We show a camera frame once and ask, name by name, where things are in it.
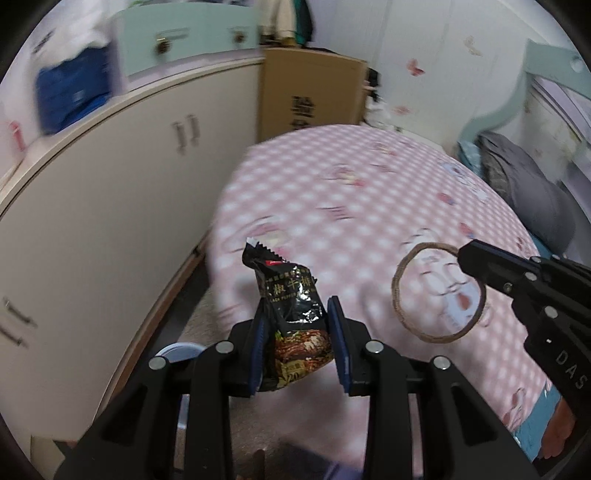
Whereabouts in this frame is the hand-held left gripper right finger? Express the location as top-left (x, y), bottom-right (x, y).
top-left (327, 295), bottom-right (541, 480)

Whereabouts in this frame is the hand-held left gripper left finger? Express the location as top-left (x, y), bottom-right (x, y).
top-left (53, 318), bottom-right (269, 480)

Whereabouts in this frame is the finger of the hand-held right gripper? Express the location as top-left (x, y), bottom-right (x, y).
top-left (457, 240), bottom-right (578, 325)
top-left (530, 255), bottom-right (591, 302)

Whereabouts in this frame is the black snack packet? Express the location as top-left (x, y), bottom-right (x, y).
top-left (243, 237), bottom-right (334, 392)

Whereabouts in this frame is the light blue plastic bin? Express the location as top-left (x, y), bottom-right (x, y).
top-left (154, 342), bottom-right (204, 370)

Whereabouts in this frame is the brown woven ring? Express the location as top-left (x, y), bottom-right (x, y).
top-left (392, 242), bottom-right (486, 343)

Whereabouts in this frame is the person's right hand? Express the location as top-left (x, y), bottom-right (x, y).
top-left (538, 396), bottom-right (583, 459)

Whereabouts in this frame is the teal bed sheet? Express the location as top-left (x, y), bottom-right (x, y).
top-left (458, 140), bottom-right (573, 457)

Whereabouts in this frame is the grey cushion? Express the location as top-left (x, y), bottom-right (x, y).
top-left (478, 131), bottom-right (575, 252)

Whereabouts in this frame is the pink checked tablecloth table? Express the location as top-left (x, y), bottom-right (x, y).
top-left (205, 124), bottom-right (561, 480)

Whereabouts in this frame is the white wardrobe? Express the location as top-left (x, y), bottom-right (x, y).
top-left (369, 0), bottom-right (546, 153)

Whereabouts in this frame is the white low cabinet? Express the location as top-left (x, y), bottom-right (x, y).
top-left (0, 51), bottom-right (266, 444)

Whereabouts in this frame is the brown cardboard box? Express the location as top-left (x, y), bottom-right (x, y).
top-left (257, 47), bottom-right (369, 141)

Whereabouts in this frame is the dark green hanging jacket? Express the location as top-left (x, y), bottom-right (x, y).
top-left (293, 0), bottom-right (315, 47)

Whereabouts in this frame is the cream hanging jacket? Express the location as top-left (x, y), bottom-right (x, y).
top-left (256, 0), bottom-right (296, 44)

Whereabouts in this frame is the blue woven bag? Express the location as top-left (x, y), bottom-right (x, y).
top-left (36, 46), bottom-right (114, 134)

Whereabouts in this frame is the mint green drawer unit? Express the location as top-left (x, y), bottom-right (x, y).
top-left (113, 7), bottom-right (259, 77)

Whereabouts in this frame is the white plastic bag red print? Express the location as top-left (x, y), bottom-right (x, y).
top-left (0, 102), bottom-right (29, 160)

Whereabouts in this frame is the white paper bag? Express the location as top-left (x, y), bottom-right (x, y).
top-left (28, 9), bottom-right (114, 65)

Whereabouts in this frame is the mint green bunk bed frame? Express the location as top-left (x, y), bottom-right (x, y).
top-left (457, 39), bottom-right (591, 148)

